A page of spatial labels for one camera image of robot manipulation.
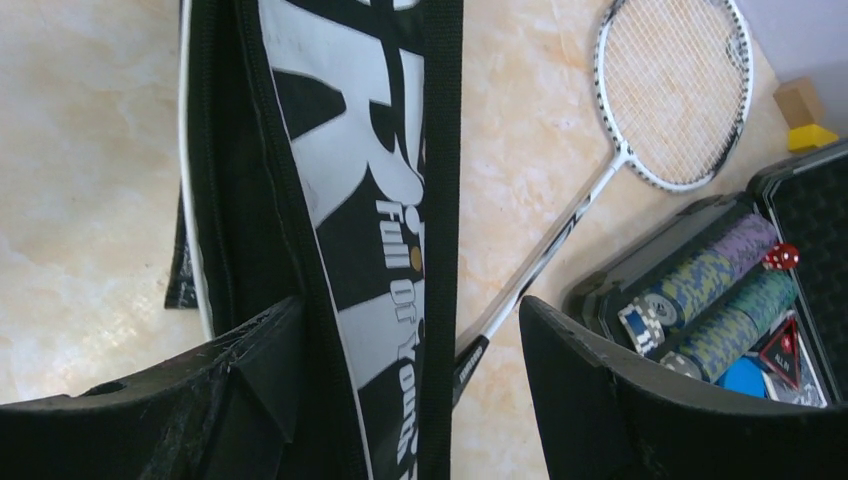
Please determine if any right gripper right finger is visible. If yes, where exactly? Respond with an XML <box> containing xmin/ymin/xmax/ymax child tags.
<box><xmin>519</xmin><ymin>296</ymin><xmax>847</xmax><ymax>479</ymax></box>

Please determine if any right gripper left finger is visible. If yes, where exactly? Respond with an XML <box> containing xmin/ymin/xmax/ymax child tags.
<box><xmin>1</xmin><ymin>297</ymin><xmax>304</xmax><ymax>479</ymax></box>

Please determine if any black racket bag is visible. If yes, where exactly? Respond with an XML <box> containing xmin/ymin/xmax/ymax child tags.
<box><xmin>178</xmin><ymin>1</ymin><xmax>428</xmax><ymax>479</ymax></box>

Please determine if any right white badminton racket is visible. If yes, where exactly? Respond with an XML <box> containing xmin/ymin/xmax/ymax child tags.
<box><xmin>453</xmin><ymin>1</ymin><xmax>755</xmax><ymax>398</ymax></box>

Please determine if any black poker chip case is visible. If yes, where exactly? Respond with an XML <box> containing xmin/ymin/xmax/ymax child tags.
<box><xmin>563</xmin><ymin>140</ymin><xmax>847</xmax><ymax>407</ymax></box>

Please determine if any yellow block at corner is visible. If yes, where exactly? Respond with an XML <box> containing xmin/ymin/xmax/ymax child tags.
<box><xmin>787</xmin><ymin>124</ymin><xmax>839</xmax><ymax>154</ymax></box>

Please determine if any wooden block at corner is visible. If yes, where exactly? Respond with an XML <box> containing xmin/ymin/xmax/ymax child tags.
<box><xmin>773</xmin><ymin>76</ymin><xmax>825</xmax><ymax>129</ymax></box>

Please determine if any black bag strap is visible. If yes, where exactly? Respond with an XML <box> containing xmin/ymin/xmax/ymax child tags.
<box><xmin>417</xmin><ymin>0</ymin><xmax>465</xmax><ymax>480</ymax></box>

